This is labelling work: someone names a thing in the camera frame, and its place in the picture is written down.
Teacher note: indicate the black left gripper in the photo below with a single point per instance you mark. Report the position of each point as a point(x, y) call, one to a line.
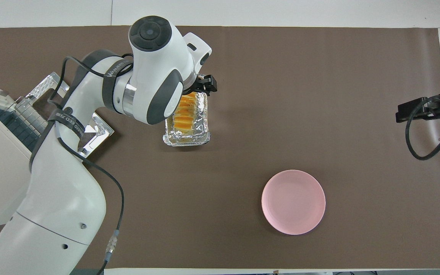
point(193, 87)

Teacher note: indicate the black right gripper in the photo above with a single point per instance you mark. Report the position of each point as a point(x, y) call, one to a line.
point(439, 109)

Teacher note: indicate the sliced orange glazed bread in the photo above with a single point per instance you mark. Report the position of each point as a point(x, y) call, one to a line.
point(185, 118)

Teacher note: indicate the aluminium foil tray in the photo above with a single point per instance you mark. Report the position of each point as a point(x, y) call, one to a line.
point(201, 126)

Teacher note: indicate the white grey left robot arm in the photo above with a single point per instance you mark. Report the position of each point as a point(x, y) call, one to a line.
point(63, 183)

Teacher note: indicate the brown paper table mat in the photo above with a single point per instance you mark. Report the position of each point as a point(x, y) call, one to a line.
point(281, 114)

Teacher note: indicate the pink round plate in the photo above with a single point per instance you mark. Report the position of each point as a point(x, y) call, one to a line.
point(293, 202)

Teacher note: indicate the glass oven door, metal frame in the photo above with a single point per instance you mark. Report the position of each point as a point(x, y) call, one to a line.
point(101, 131)

